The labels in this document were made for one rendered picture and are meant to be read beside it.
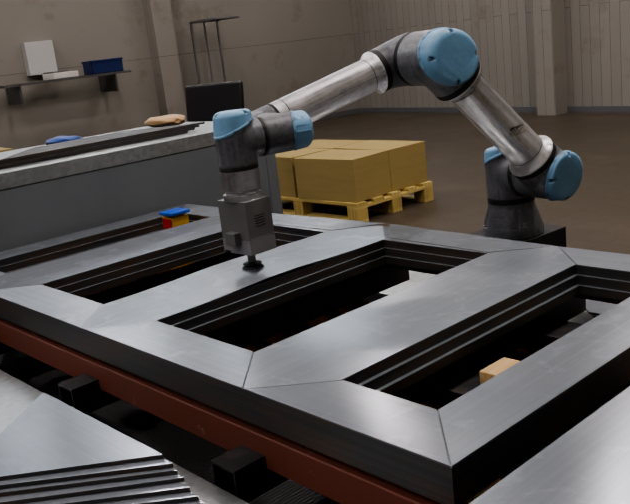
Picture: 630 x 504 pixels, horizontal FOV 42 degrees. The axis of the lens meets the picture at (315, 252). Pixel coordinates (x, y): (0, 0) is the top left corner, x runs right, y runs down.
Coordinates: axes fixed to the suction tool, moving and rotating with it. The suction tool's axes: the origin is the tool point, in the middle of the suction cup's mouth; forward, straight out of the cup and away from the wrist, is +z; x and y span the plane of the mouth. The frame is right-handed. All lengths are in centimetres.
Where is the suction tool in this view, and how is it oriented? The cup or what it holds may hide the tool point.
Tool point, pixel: (253, 272)
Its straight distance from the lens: 162.3
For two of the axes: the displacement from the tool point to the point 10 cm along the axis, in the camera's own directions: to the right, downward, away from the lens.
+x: 7.0, -2.6, 6.6
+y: 7.0, 1.0, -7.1
